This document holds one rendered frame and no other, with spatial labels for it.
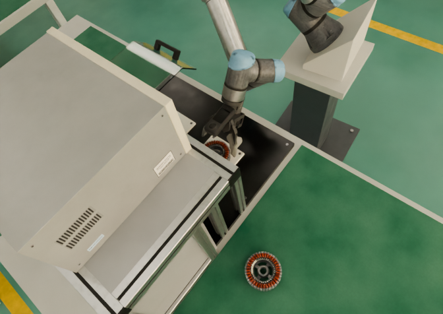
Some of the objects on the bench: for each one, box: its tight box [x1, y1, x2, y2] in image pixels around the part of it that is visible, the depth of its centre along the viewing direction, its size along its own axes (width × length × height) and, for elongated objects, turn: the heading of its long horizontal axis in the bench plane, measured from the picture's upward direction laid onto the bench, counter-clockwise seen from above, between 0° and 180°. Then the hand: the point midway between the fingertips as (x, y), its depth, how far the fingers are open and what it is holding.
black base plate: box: [159, 76, 295, 247], centre depth 128 cm, size 47×64×2 cm
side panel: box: [129, 225, 218, 314], centre depth 89 cm, size 28×3×32 cm, turn 145°
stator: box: [245, 251, 282, 292], centre depth 101 cm, size 11×11×4 cm
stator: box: [204, 140, 231, 161], centre depth 120 cm, size 11×11×4 cm
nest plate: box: [177, 111, 196, 133], centre depth 132 cm, size 15×15×1 cm
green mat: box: [173, 145, 443, 314], centre depth 96 cm, size 94×61×1 cm, turn 145°
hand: (216, 148), depth 118 cm, fingers open, 14 cm apart
